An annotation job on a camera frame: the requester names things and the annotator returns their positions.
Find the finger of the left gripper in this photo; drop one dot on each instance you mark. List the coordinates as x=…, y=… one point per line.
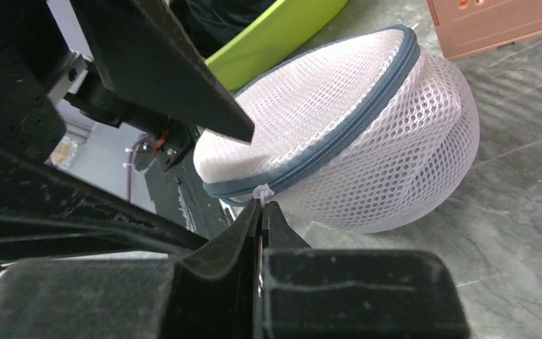
x=143, y=55

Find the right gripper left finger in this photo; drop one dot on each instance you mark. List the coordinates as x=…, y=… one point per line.
x=208, y=294

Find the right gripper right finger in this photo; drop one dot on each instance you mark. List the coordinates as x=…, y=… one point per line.
x=352, y=293

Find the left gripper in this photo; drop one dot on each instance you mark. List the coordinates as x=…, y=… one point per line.
x=38, y=70

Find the white mesh laundry bag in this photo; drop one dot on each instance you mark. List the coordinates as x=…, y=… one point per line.
x=365, y=135

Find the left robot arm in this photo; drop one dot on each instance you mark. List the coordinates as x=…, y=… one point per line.
x=47, y=213

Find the black bra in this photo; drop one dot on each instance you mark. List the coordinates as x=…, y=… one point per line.
x=211, y=24

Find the green plastic basin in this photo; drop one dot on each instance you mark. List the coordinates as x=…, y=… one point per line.
x=272, y=37

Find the orange plastic organizer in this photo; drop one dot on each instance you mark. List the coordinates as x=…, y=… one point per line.
x=468, y=28

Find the black mounting rail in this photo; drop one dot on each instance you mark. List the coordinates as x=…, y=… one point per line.
x=178, y=195

